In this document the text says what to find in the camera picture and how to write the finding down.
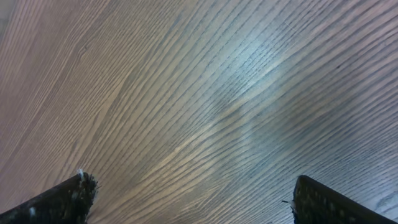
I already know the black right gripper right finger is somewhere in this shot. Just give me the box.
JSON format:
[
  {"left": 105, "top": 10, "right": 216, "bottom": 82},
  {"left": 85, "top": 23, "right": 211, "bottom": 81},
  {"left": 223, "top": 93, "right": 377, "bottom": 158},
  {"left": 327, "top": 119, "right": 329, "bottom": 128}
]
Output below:
[{"left": 287, "top": 175, "right": 397, "bottom": 224}]

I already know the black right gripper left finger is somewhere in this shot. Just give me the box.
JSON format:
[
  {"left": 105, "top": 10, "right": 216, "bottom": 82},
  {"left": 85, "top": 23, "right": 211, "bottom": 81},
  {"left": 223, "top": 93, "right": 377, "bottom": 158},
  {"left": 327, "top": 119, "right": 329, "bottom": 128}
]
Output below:
[{"left": 1, "top": 170, "right": 98, "bottom": 224}]

